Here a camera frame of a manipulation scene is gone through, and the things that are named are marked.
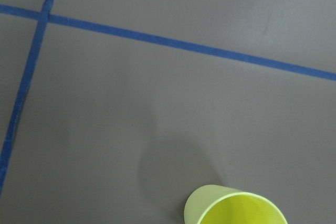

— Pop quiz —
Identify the yellow paper cup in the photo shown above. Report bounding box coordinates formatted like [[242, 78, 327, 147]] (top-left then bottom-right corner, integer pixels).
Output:
[[184, 185, 287, 223]]

